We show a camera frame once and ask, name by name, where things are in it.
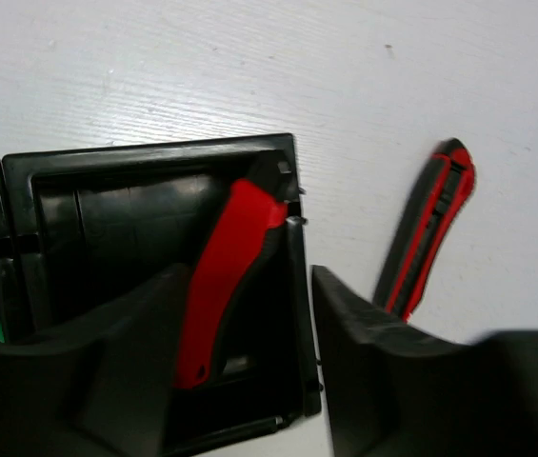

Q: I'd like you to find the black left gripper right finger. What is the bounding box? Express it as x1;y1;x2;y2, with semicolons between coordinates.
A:
311;266;538;456

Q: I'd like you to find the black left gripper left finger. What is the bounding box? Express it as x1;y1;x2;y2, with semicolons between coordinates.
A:
0;264;189;456

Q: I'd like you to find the red black utility knife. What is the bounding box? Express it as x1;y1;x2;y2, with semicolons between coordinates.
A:
174;158;291;389

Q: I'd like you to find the black three-compartment tray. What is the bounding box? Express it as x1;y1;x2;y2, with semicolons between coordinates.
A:
0;133;321;456

